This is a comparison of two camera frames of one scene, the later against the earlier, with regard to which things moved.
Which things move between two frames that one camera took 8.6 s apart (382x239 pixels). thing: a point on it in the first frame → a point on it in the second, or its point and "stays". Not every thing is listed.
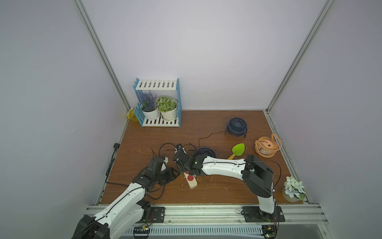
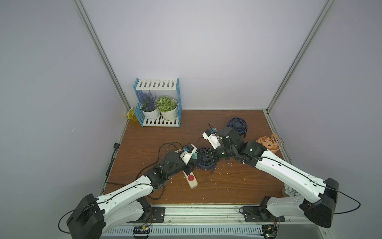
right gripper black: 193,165 → 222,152
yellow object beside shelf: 131,114 stays
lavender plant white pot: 148,105 stays
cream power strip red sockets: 191,179 stays
